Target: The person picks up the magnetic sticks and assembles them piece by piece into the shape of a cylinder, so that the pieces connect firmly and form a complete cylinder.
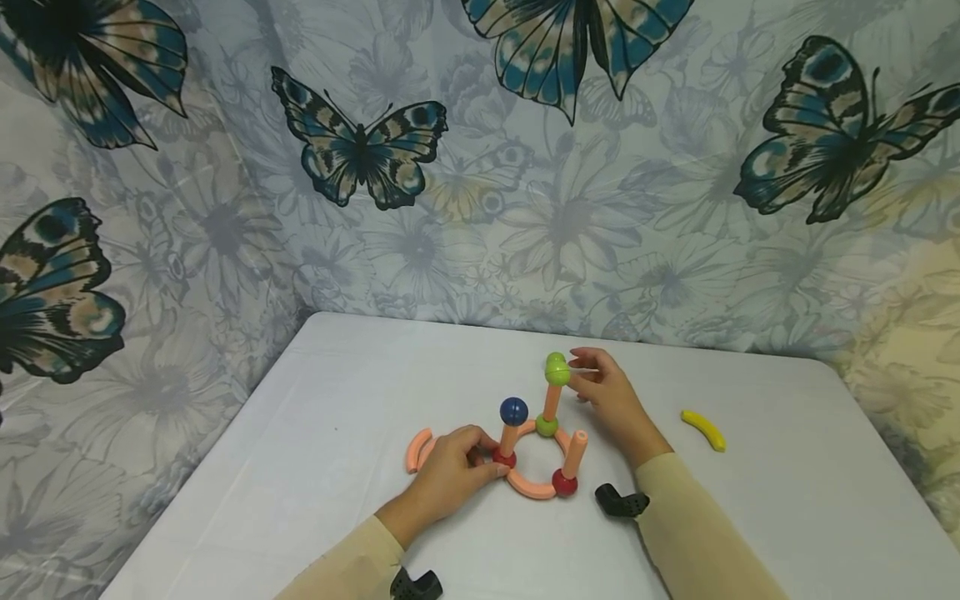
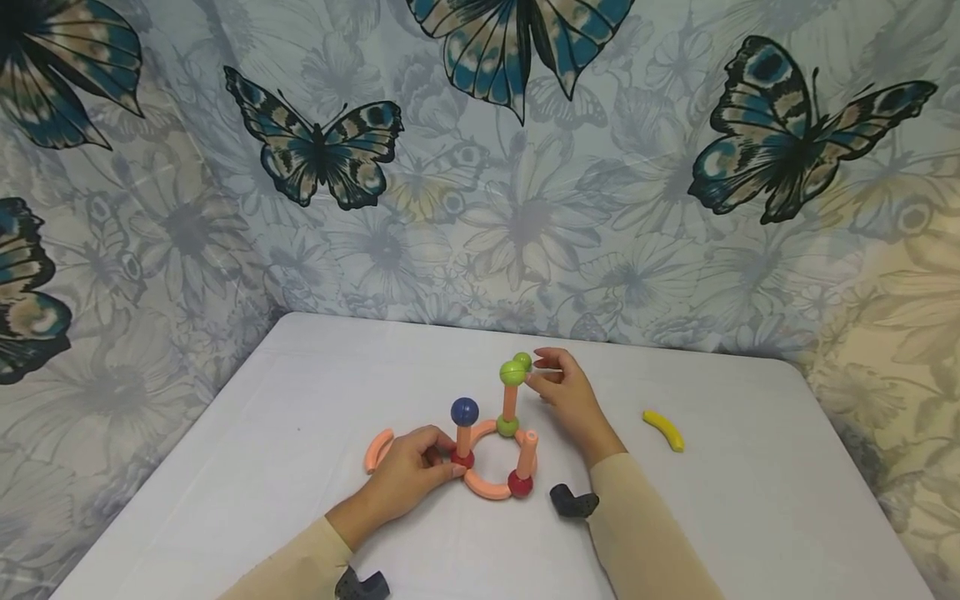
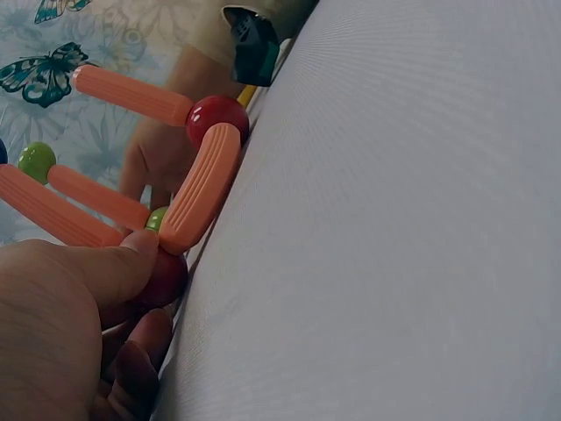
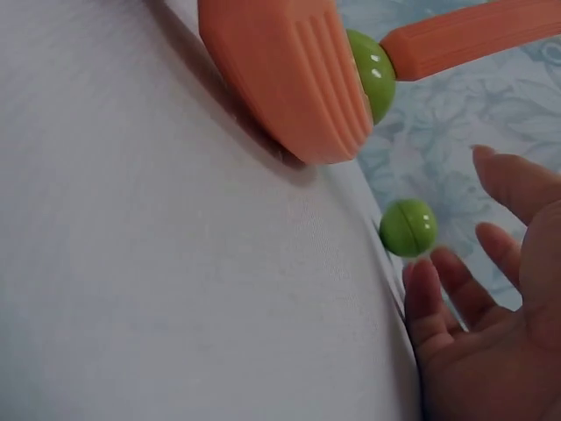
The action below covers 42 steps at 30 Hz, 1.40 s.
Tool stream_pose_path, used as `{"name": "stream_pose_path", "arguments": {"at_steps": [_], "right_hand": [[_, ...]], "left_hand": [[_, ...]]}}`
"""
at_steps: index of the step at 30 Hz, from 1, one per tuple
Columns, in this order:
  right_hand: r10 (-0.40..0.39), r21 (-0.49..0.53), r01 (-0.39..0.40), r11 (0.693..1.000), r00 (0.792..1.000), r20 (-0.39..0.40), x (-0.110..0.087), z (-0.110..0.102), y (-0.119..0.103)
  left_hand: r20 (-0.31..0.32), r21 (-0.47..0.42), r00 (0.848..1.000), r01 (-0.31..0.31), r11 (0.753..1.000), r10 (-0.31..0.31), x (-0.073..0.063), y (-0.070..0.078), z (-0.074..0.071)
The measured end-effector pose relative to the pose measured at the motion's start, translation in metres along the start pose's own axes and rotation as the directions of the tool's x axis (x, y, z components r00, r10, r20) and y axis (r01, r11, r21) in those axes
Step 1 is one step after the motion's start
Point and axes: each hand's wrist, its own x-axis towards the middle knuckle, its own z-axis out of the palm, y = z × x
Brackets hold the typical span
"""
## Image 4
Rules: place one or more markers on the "person's right hand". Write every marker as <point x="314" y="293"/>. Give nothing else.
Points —
<point x="504" y="364"/>

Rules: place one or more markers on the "person's right thumb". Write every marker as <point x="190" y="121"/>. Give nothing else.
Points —
<point x="515" y="193"/>

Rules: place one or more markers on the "small green plastic ball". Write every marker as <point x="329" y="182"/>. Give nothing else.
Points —
<point x="407" y="227"/>

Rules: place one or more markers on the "long orange ribbed toy bar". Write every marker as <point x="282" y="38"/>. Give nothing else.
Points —
<point x="464" y="41"/>

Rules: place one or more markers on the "large green plastic ball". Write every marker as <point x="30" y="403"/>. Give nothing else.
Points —
<point x="374" y="74"/>

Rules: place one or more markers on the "wide orange ribbed toy block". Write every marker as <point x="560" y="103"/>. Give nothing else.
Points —
<point x="271" y="74"/>

